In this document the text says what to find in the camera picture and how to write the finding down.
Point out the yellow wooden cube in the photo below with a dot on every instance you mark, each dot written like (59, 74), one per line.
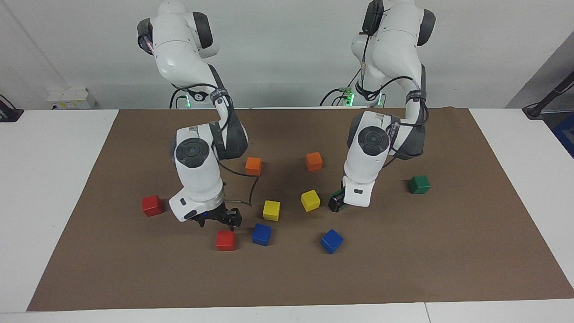
(310, 200)
(271, 210)

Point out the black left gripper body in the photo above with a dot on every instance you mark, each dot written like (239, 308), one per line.
(334, 202)

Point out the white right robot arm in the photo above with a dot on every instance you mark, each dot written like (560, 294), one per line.
(197, 175)

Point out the orange wooden cube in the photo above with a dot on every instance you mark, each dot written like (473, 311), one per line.
(314, 161)
(253, 166)

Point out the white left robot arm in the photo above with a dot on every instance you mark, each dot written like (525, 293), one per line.
(365, 166)

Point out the white power strip box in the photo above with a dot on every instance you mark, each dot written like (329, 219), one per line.
(71, 98)

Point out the black clamp object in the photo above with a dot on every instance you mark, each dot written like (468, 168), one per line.
(9, 113)

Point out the black stand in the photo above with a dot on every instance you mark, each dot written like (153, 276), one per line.
(545, 102)

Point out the red wooden cube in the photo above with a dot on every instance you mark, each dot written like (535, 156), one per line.
(225, 241)
(152, 206)

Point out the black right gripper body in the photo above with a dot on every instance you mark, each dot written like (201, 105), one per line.
(219, 215)

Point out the blue bin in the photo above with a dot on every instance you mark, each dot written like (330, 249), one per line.
(566, 134)

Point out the blue wooden cube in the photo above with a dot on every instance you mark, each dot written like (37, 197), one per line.
(332, 241)
(261, 234)

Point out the brown paper mat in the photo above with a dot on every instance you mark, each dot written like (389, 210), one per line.
(403, 251)

